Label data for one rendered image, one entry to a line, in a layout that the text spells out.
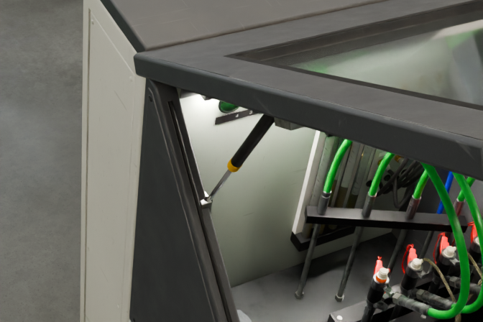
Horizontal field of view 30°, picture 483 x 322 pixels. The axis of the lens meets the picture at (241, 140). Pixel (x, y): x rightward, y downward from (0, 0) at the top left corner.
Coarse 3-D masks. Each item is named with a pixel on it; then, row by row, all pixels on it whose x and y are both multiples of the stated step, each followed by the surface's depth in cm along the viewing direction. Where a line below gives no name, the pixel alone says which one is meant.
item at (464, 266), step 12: (348, 144) 163; (336, 156) 167; (336, 168) 169; (432, 168) 143; (432, 180) 143; (324, 192) 174; (444, 192) 142; (444, 204) 142; (456, 216) 141; (456, 228) 141; (456, 240) 141; (468, 264) 141; (468, 276) 142; (468, 288) 142; (432, 312) 152; (444, 312) 149; (456, 312) 146
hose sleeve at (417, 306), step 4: (404, 296) 159; (400, 300) 159; (404, 300) 158; (408, 300) 158; (412, 300) 157; (416, 300) 157; (400, 304) 159; (404, 304) 158; (408, 304) 157; (412, 304) 156; (416, 304) 156; (420, 304) 155; (424, 304) 155; (408, 308) 158; (412, 308) 156; (416, 308) 155; (420, 308) 154; (424, 308) 153; (428, 308) 153; (420, 312) 154; (424, 312) 153; (428, 316) 153
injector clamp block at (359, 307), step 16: (432, 304) 180; (336, 320) 174; (352, 320) 174; (384, 320) 180; (400, 320) 176; (416, 320) 176; (432, 320) 177; (448, 320) 180; (464, 320) 184; (480, 320) 188
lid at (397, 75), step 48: (432, 0) 158; (480, 0) 152; (192, 48) 142; (240, 48) 136; (288, 48) 135; (336, 48) 135; (384, 48) 130; (432, 48) 126; (480, 48) 121; (240, 96) 114; (288, 96) 103; (336, 96) 98; (384, 96) 95; (432, 96) 93; (480, 96) 97; (384, 144) 89; (432, 144) 82; (480, 144) 76
